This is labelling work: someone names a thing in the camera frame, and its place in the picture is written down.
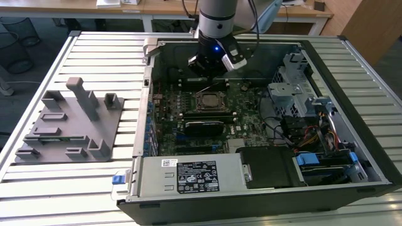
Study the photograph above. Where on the white box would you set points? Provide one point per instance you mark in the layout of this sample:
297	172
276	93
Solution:
109	3
130	2

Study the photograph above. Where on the black PC case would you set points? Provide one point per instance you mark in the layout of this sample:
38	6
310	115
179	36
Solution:
219	212

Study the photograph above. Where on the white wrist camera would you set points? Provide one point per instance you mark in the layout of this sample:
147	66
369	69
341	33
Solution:
234	58

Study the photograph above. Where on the silver power supply unit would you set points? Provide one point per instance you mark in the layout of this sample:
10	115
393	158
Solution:
154	179

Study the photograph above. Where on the silver chipset heatsink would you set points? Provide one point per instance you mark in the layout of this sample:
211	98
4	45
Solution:
237	143

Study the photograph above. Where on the black RAM slot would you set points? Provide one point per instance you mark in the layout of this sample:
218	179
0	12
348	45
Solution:
207	115
207	119
189	88
222	83

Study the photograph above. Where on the wooden cabinet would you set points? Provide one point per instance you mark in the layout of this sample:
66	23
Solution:
370	28

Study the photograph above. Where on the black expansion slot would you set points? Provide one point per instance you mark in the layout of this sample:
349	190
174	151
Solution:
193	148

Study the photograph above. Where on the coin cell battery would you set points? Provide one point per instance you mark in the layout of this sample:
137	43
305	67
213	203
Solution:
243	87

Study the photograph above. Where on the blue board connector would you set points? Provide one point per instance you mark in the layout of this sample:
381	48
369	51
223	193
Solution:
215	147

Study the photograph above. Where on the black mesh bin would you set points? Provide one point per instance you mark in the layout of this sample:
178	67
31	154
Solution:
12	54
23	28

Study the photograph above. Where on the wooden desk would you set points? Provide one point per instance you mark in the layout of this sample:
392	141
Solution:
47	10

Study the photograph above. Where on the silver drive cage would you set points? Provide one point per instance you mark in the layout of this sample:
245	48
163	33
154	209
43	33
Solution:
282	94

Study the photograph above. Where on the black graphics card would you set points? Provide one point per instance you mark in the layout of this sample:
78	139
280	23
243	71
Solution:
203	129

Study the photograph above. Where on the blue case latch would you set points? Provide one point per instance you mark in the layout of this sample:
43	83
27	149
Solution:
118	180

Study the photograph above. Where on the small black box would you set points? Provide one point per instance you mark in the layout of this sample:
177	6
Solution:
320	5

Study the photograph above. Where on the blue drive latch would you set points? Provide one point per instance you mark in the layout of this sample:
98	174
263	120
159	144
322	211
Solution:
353	157

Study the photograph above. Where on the green motherboard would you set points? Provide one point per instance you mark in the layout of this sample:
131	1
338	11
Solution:
170	139

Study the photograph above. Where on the grey parts rack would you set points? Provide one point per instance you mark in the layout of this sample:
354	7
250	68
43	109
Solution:
103	127

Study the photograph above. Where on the CPU socket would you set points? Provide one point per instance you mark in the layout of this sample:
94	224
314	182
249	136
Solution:
198	108

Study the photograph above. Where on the white desk leg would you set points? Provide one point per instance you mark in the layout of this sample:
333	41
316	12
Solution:
4	84

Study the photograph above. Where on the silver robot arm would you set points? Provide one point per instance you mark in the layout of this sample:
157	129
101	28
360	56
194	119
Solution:
217	21

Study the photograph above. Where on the hard disk in blue carrier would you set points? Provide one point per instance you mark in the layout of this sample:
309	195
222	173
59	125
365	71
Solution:
308	160

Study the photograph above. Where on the green RAM stick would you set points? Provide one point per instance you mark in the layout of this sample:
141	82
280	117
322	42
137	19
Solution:
64	139

